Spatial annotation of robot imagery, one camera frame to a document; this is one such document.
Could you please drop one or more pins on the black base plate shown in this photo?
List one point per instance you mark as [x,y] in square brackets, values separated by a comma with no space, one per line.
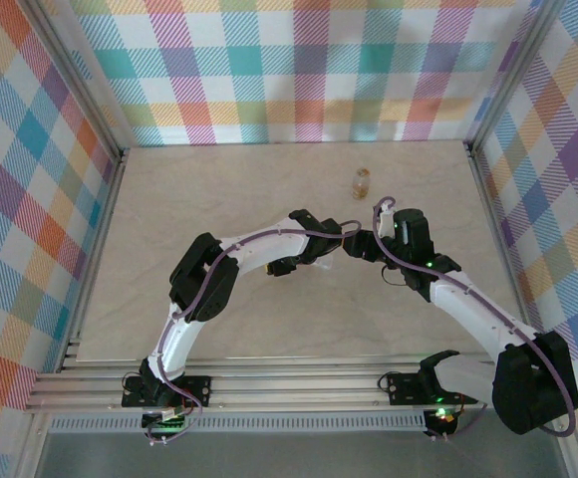
[403,386]
[197,388]

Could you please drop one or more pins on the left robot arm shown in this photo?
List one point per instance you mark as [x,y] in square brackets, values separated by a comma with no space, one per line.
[264,249]

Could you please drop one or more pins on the clear amber pill bottle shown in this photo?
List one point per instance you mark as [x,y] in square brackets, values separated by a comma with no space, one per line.
[360,186]

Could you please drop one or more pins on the right controller board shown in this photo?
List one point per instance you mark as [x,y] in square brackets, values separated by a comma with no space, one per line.
[441,415]

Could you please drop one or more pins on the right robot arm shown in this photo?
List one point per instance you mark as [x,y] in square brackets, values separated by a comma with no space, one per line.
[478,318]

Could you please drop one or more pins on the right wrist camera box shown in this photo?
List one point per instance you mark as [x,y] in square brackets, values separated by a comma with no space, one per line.
[384,226]

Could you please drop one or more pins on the aluminium rear frame post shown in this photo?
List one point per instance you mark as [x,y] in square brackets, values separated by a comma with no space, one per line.
[77,74]
[514,74]

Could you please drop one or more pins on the left controller board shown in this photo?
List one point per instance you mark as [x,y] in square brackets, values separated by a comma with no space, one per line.
[169,426]

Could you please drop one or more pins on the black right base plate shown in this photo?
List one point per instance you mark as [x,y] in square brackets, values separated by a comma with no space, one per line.
[403,386]

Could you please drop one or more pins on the controller board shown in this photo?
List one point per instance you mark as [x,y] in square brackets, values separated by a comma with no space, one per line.
[441,415]
[169,426]

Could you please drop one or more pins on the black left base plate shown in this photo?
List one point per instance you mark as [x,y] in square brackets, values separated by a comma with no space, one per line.
[197,388]

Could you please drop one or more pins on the aluminium front rail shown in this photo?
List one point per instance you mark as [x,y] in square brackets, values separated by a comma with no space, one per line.
[294,386]

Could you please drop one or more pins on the aluminium frame leg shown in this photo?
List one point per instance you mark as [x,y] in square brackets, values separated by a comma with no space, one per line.
[32,448]
[570,448]

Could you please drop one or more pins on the aluminium side rail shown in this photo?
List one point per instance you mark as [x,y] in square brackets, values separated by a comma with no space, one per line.
[94,249]
[494,209]

